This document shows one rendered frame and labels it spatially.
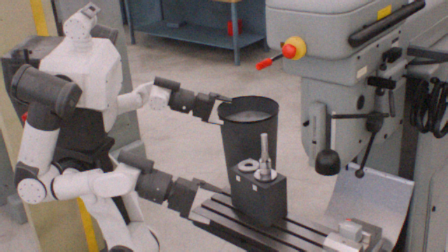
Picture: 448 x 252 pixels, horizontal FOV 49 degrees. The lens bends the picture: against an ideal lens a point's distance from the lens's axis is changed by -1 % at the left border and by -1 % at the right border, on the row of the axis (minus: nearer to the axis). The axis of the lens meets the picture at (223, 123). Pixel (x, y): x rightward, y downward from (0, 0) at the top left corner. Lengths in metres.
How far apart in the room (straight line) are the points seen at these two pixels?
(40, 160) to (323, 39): 0.82
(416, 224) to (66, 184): 1.40
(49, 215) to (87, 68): 1.81
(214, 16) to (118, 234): 6.12
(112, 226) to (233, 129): 2.00
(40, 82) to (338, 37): 0.76
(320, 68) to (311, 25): 0.18
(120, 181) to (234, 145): 2.40
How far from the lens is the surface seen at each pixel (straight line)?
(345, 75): 1.42
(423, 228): 2.24
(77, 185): 1.43
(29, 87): 1.35
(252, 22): 7.20
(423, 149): 2.02
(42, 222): 3.14
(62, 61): 1.47
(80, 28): 1.47
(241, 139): 3.63
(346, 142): 1.57
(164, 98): 1.78
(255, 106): 3.99
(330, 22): 1.30
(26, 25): 2.78
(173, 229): 3.60
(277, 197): 2.01
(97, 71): 1.45
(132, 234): 1.76
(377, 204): 2.13
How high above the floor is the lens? 2.17
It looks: 26 degrees down
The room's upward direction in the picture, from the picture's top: 5 degrees counter-clockwise
